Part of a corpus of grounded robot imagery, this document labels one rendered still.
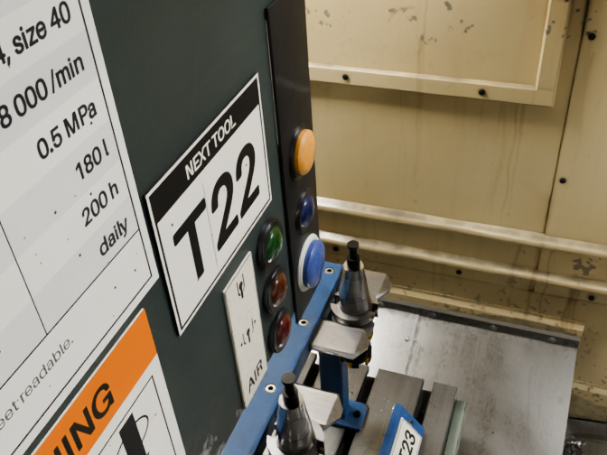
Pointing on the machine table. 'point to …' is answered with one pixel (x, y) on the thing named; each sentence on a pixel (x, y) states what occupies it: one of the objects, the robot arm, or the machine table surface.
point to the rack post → (356, 413)
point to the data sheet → (60, 213)
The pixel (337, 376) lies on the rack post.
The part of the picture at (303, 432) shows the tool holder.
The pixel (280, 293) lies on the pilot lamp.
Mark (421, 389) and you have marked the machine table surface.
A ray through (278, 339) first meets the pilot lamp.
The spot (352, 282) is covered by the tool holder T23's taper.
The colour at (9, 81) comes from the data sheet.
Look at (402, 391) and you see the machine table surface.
